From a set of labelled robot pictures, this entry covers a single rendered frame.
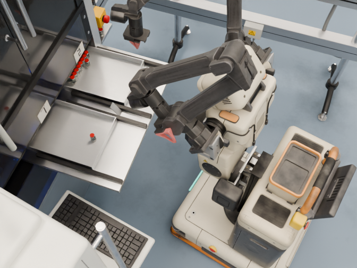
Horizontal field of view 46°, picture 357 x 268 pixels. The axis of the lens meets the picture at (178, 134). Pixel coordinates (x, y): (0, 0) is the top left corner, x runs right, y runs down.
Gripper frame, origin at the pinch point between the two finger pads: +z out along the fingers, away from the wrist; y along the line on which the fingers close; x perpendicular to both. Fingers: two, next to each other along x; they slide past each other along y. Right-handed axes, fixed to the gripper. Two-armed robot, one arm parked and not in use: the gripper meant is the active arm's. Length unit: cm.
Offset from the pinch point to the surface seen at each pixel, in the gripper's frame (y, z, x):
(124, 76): 6.7, 20.5, 3.5
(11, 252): -13, -49, 103
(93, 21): 26.6, 3.5, -10.3
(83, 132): 12.6, 20.9, 38.1
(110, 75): 13.3, 20.6, 5.1
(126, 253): -25, 26, 80
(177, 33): 8, 84, -87
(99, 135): 5.1, 20.7, 37.0
